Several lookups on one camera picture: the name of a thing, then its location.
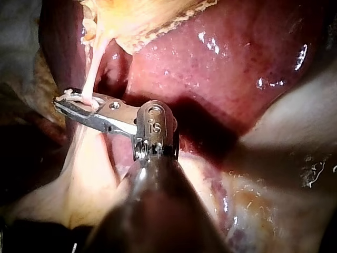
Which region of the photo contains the dark red liver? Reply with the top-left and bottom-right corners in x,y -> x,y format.
38,0 -> 337,253

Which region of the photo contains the right arm instrument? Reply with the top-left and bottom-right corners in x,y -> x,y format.
93,101 -> 181,161

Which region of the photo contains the white clip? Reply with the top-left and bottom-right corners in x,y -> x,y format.
56,89 -> 107,110

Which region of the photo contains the gallbladder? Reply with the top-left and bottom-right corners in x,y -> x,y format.
80,0 -> 220,56

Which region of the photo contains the pale fatty tissue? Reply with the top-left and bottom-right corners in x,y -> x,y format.
179,69 -> 337,253
0,123 -> 135,233

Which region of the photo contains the thin tube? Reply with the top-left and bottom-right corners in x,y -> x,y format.
81,34 -> 116,110

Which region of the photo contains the right arm instrument jaw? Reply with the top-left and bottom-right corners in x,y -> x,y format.
64,87 -> 109,103
53,98 -> 109,132

